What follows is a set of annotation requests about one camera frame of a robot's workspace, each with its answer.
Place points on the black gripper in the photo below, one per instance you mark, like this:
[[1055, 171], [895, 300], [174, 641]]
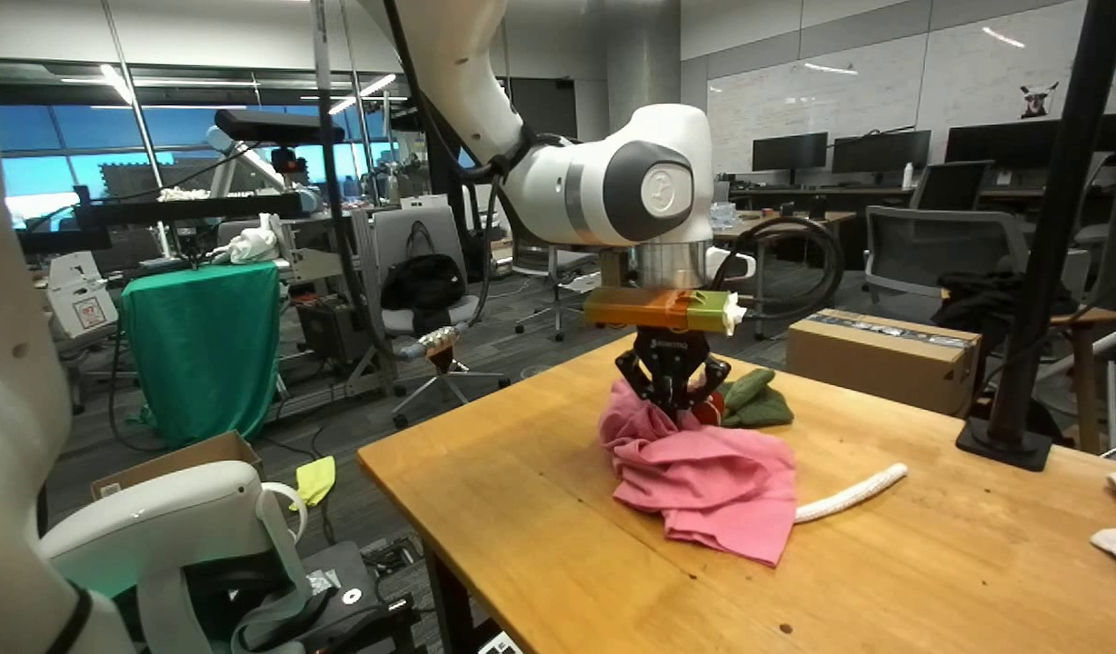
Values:
[[672, 346]]

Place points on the pink shirt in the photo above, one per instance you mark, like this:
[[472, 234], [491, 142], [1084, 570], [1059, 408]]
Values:
[[715, 483]]

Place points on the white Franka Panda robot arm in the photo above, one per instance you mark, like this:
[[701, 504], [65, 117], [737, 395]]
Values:
[[605, 185]]

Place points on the cardboard box with black tape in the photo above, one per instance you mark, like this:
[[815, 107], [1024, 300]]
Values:
[[884, 358]]

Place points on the black computer monitor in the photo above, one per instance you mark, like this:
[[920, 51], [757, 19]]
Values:
[[791, 150], [1006, 150], [884, 150]]

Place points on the office chair with black jacket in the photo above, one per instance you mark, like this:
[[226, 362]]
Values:
[[426, 291]]

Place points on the grey mesh office chair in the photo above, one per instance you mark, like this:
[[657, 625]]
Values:
[[943, 248]]

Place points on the black office chair back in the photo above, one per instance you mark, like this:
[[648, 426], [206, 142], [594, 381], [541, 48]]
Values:
[[953, 183]]

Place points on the black pole stand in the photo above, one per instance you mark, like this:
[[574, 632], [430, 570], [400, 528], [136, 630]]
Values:
[[1041, 265]]

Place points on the wooden stool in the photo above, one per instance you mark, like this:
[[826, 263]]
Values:
[[1088, 318]]

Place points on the ceiling light strip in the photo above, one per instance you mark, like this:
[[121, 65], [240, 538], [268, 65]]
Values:
[[361, 92]]

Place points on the green cloth cover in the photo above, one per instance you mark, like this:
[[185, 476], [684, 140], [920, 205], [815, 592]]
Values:
[[199, 350]]

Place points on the brown cardboard piece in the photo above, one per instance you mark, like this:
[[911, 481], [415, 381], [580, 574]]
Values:
[[169, 460]]

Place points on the black stereo camera bar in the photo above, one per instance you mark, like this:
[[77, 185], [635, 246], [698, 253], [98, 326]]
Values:
[[279, 127]]

